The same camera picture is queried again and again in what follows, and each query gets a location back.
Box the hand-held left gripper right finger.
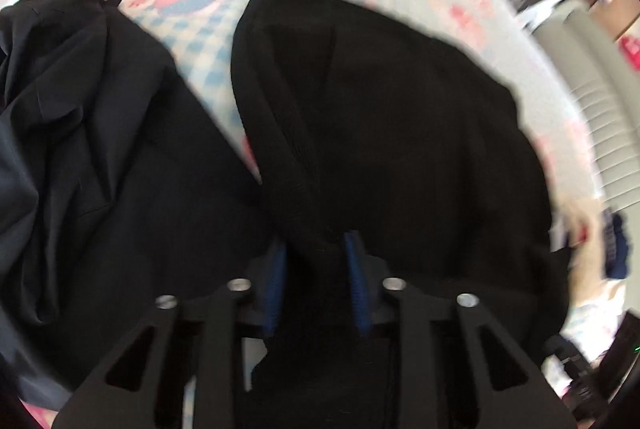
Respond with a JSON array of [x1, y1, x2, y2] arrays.
[[342, 231, 576, 429]]

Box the grey-green padded headboard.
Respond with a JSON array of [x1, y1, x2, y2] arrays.
[[532, 6, 640, 210]]

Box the blue checked cartoon blanket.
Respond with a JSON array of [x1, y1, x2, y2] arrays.
[[0, 0, 608, 429]]

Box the red plush toy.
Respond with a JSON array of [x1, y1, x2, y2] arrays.
[[620, 36, 640, 71]]

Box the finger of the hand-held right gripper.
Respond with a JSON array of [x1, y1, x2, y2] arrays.
[[544, 334, 593, 375]]

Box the dark navy trousers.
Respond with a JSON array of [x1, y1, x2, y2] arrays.
[[0, 0, 273, 390]]

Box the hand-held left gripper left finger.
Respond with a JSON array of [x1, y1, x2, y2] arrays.
[[52, 239, 288, 429]]

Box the navy knit garment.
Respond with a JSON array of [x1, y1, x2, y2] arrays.
[[601, 209, 629, 281]]

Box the black fleece jacket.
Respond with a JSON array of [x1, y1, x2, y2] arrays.
[[230, 0, 571, 429]]

